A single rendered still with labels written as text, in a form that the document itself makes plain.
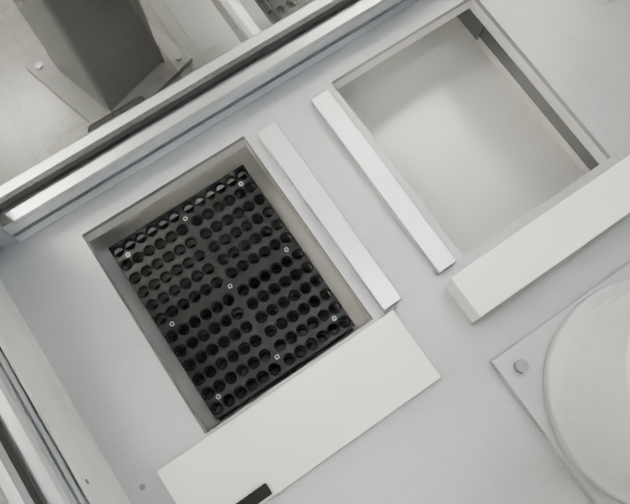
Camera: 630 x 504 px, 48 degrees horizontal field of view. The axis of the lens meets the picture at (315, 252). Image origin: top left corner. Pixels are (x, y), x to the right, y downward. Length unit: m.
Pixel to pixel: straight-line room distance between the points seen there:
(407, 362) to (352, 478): 0.12
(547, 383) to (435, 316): 0.12
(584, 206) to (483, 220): 0.17
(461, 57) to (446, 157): 0.14
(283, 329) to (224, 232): 0.13
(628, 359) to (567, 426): 0.15
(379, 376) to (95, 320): 0.29
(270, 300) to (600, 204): 0.35
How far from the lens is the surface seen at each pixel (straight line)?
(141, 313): 0.86
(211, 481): 0.71
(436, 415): 0.72
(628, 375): 0.59
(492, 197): 0.91
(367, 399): 0.70
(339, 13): 0.80
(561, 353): 0.73
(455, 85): 0.96
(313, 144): 0.78
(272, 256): 0.78
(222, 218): 0.80
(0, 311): 0.72
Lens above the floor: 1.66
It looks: 75 degrees down
